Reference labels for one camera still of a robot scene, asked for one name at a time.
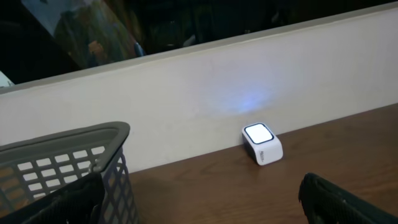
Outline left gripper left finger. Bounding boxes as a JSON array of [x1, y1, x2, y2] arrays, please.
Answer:
[[1, 172, 105, 224]]

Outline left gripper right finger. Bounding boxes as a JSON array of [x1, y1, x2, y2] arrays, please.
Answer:
[[298, 173, 397, 224]]

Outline white barcode scanner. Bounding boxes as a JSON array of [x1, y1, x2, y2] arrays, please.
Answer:
[[241, 123, 284, 166]]

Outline grey plastic shopping basket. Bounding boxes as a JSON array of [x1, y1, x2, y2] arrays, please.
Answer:
[[1, 121, 139, 224]]

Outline dark window with frame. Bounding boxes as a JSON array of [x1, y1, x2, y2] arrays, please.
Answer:
[[1, 0, 397, 94]]

